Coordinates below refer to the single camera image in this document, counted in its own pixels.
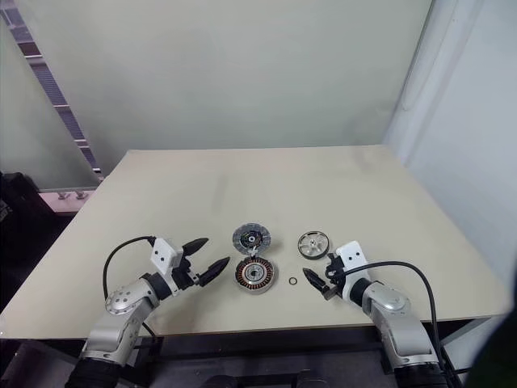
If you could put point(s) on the motor stator with copper windings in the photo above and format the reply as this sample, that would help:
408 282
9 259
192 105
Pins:
253 279

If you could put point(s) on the silver spoked motor rotor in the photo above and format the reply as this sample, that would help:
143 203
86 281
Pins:
313 244

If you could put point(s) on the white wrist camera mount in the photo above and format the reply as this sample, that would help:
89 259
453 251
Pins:
353 256
163 255

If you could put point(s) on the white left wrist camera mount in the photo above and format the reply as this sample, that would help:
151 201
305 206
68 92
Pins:
163 255

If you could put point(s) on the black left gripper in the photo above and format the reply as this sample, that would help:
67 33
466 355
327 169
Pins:
183 278

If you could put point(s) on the small metal glass bracket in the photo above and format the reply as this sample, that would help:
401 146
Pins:
63 196
81 195

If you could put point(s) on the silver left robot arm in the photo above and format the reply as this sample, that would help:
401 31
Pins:
121 301

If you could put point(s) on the round motor circuit board cover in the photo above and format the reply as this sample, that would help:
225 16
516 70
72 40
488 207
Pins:
251 238

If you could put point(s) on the pink ledge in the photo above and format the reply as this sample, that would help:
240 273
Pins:
60 204

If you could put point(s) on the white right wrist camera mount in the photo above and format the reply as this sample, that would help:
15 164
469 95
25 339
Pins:
353 256

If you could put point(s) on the dark blurry object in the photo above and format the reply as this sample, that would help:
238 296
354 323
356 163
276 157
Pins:
497 355

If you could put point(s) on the purple striped window frame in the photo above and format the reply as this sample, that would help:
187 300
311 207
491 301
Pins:
60 109

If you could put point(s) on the frosted glass panel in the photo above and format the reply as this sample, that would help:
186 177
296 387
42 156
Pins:
32 137

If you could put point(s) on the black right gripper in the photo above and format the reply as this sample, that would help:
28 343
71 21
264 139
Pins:
333 270

